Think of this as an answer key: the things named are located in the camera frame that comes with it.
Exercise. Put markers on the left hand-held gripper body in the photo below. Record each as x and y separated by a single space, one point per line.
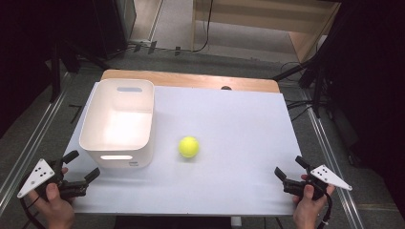
35 178

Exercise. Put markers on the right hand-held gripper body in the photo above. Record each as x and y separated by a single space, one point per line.
329 177

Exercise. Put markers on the white plastic bin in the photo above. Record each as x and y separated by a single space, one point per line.
121 127

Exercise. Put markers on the yellow tennis ball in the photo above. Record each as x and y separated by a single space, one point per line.
188 147

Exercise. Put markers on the person's left hand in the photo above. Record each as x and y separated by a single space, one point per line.
57 211

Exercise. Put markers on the person's right hand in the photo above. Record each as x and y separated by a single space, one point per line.
307 211

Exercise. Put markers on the white table mat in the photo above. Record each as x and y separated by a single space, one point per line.
238 152

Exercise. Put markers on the white table leg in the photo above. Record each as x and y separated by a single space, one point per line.
236 221

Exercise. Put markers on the black tripod stand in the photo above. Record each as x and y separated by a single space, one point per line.
313 79
56 70

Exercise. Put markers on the black cabinet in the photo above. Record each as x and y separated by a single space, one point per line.
111 25

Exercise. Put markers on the light wooden shelf unit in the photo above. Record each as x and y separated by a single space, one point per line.
254 16

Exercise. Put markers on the metal floor rail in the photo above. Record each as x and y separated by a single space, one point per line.
334 165
28 149

